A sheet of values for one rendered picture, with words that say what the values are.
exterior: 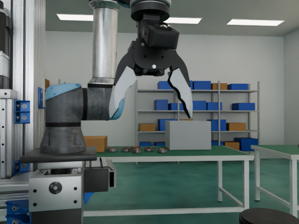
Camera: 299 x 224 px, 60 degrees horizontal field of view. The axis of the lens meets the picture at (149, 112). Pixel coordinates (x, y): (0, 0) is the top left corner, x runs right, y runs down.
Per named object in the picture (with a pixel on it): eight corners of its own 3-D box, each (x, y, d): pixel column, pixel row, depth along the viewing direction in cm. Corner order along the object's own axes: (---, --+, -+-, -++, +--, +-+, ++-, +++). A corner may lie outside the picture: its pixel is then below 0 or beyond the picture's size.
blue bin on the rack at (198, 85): (190, 91, 669) (190, 82, 670) (205, 91, 673) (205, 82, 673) (194, 90, 628) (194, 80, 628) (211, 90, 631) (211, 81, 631)
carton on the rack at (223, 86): (208, 91, 673) (208, 85, 674) (221, 91, 676) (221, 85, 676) (212, 90, 634) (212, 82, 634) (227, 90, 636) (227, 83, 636)
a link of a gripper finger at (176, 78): (192, 109, 53) (167, 71, 52) (205, 109, 47) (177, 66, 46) (180, 118, 52) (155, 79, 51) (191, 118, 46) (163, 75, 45)
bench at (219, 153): (57, 204, 337) (58, 146, 338) (222, 200, 354) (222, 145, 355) (31, 236, 247) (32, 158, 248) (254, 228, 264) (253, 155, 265)
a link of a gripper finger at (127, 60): (127, 96, 46) (155, 58, 47) (129, 96, 44) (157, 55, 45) (105, 81, 45) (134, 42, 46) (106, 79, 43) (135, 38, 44)
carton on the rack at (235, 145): (219, 149, 674) (219, 141, 674) (233, 149, 676) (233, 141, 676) (224, 151, 634) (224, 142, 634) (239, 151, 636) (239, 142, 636)
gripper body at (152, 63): (163, 79, 53) (163, 21, 53) (176, 73, 45) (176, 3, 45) (126, 78, 52) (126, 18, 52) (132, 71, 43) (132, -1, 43)
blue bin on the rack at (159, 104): (154, 110, 661) (154, 100, 662) (165, 110, 664) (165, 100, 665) (156, 110, 620) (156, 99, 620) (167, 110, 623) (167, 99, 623)
